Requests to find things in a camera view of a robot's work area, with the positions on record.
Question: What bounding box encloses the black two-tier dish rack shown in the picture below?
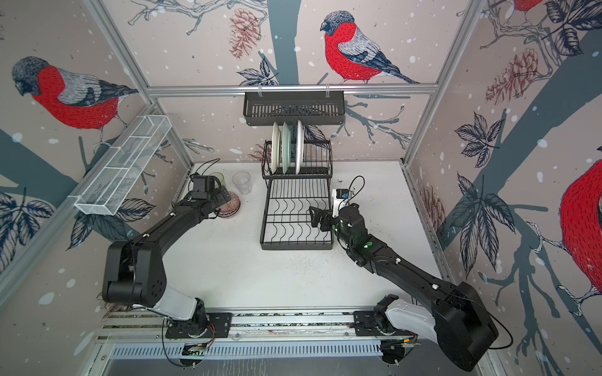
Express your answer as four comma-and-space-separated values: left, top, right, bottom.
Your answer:
260, 140, 333, 251

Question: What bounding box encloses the horizontal aluminium frame bar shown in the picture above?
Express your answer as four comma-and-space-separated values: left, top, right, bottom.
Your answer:
147, 84, 439, 98

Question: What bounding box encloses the white plate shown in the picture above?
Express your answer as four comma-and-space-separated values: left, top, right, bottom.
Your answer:
296, 120, 305, 175
271, 122, 282, 174

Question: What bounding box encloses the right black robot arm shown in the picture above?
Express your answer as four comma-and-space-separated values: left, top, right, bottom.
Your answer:
309, 204, 499, 371

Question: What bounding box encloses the pale green plate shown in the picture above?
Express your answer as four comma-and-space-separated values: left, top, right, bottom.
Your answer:
281, 122, 292, 175

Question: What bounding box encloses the clear drinking glass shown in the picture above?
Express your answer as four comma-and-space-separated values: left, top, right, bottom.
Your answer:
232, 172, 252, 195

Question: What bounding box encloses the black hanging wall basket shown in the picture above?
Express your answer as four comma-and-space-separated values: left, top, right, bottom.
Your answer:
243, 91, 346, 126

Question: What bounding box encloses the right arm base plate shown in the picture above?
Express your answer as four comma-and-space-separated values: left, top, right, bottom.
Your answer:
350, 311, 416, 338

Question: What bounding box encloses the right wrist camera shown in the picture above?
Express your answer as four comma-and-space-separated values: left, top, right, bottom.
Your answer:
332, 188, 350, 217

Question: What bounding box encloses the white wire wall basket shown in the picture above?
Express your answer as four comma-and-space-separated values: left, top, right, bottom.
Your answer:
75, 114, 172, 216

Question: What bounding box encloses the aluminium mounting rail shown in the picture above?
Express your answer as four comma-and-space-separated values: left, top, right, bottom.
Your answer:
101, 301, 437, 342

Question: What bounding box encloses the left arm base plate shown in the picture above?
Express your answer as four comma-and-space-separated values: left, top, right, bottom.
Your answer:
165, 313, 233, 340

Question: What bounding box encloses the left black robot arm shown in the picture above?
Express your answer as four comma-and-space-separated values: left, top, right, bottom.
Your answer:
101, 173, 230, 338

